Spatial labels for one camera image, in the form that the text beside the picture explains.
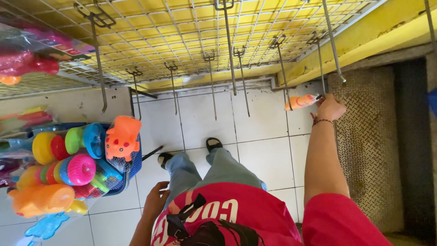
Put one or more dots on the light blue jeans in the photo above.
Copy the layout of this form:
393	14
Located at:
222	167

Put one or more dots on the orange packaged toy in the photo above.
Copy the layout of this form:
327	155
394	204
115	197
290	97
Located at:
300	101

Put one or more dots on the light blue plastic toy shape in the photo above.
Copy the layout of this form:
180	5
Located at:
46	227

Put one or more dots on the person's right fingers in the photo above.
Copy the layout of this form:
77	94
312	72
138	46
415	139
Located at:
323	99

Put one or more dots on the yellow and red dumbbell toy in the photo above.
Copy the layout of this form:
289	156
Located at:
46	147

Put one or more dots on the person's left fingers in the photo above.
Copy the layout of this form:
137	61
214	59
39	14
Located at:
163	188

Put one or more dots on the pink and blue dumbbell toy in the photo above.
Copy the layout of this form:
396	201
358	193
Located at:
80	169

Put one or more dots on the person's right hand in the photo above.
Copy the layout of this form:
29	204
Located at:
329	109

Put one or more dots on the red printed shirt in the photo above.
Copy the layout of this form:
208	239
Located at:
245	205

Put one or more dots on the large orange plastic toy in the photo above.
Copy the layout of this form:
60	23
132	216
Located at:
41	200

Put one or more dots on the packaged colourful stick toys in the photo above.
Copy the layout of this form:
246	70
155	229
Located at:
27	118

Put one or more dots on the metal tread plate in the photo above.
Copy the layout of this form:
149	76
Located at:
365	147

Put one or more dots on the green and blue dumbbell toy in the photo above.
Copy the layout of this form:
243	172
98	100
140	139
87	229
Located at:
85	140

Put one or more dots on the blue plastic basket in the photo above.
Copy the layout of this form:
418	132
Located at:
135	165

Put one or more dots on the hanging pink packaged toys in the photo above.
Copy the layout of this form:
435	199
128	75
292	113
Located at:
30	54

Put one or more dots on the blue object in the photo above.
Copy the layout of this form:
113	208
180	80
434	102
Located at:
433	102

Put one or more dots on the row of metal display hooks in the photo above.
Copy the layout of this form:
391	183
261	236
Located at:
229	51

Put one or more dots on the black metal rack leg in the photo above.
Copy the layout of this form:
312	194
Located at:
152	153

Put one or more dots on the person's left hand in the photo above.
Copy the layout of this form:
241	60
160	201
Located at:
154	203

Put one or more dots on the net bag of colourful toys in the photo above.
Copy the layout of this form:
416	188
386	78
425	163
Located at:
102	181

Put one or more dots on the orange pig toy in net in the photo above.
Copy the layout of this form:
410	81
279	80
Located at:
123	138

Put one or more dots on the black sandal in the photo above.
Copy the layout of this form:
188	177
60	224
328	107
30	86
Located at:
165	160
214	143

